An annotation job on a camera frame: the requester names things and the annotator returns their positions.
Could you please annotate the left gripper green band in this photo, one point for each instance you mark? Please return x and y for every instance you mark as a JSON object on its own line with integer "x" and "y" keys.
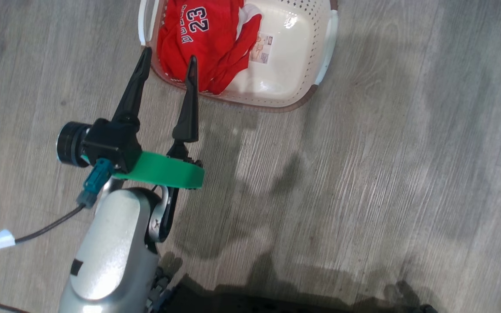
{"x": 163, "y": 171}

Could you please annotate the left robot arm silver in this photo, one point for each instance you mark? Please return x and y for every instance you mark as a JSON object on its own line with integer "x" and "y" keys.
{"x": 111, "y": 248}

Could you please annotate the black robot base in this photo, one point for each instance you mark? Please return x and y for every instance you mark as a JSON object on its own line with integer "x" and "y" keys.
{"x": 276, "y": 304}

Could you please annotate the white perforated laundry basket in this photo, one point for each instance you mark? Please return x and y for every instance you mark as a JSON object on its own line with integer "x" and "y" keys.
{"x": 289, "y": 56}

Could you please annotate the red number 23 jersey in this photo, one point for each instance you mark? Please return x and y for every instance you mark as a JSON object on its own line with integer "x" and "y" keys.
{"x": 198, "y": 43}

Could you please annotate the paper label sticker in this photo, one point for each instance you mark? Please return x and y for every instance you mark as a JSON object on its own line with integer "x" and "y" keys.
{"x": 261, "y": 49}

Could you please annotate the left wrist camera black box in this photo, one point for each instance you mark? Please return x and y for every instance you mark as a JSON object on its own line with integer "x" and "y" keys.
{"x": 102, "y": 145}

